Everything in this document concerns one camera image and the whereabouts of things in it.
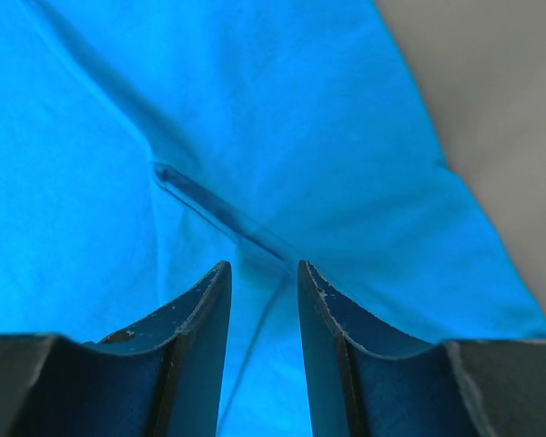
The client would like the blue t-shirt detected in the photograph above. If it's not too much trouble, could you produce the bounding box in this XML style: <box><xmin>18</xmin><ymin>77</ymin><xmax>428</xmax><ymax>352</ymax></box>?
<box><xmin>0</xmin><ymin>1</ymin><xmax>546</xmax><ymax>436</ymax></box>

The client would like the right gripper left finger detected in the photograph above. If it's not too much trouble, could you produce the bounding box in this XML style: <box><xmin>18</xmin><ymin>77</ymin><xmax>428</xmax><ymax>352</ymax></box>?
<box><xmin>85</xmin><ymin>261</ymin><xmax>232</xmax><ymax>436</ymax></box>

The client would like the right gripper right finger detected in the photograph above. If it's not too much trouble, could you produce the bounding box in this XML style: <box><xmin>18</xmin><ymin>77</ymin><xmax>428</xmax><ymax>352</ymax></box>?
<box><xmin>298</xmin><ymin>261</ymin><xmax>477</xmax><ymax>436</ymax></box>

